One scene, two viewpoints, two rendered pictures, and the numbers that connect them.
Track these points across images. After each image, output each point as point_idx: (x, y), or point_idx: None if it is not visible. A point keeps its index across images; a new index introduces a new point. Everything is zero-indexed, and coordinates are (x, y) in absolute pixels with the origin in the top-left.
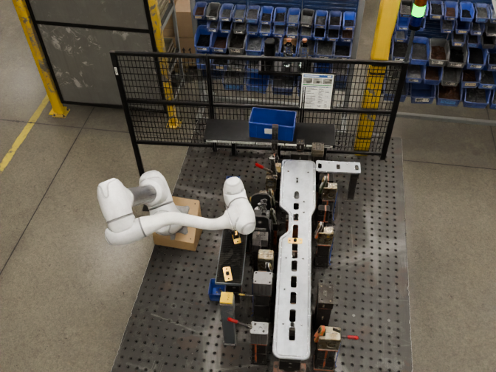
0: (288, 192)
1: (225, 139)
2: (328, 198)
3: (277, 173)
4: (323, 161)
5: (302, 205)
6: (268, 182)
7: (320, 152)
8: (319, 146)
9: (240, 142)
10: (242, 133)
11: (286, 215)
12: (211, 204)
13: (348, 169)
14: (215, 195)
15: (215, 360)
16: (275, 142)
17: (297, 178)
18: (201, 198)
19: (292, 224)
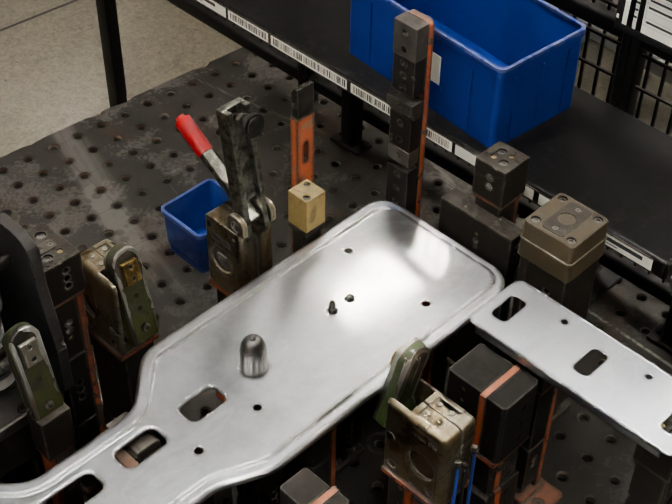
0: (244, 327)
1: (256, 17)
2: (407, 472)
3: (299, 236)
4: (548, 301)
5: (232, 420)
6: (212, 242)
7: (557, 251)
8: (574, 223)
9: (300, 59)
10: (336, 31)
11: (125, 414)
12: (84, 250)
13: (628, 403)
14: (134, 228)
15: None
16: (403, 111)
17: (347, 300)
18: (81, 214)
19: (90, 465)
